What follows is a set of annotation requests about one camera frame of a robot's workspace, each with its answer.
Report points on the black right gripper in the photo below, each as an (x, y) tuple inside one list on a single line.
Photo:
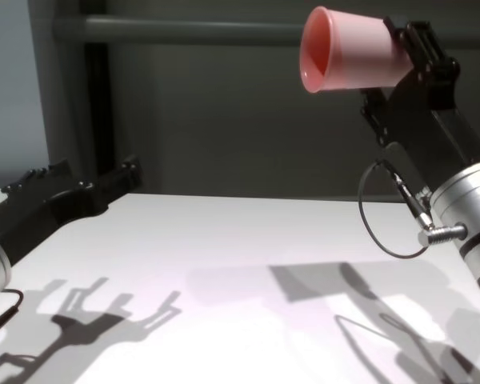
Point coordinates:
[(428, 112)]

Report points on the black vertical post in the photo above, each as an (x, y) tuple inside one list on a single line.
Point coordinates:
[(97, 112)]

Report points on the dark flat horizontal rail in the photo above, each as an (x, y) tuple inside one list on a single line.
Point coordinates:
[(264, 198)]

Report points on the grey round horizontal bar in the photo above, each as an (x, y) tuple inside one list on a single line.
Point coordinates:
[(184, 29)]

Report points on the pink plastic cup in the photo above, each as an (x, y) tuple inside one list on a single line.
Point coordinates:
[(356, 52)]

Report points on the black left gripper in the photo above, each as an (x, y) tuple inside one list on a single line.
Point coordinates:
[(44, 212)]

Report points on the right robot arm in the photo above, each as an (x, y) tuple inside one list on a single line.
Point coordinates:
[(472, 208)]

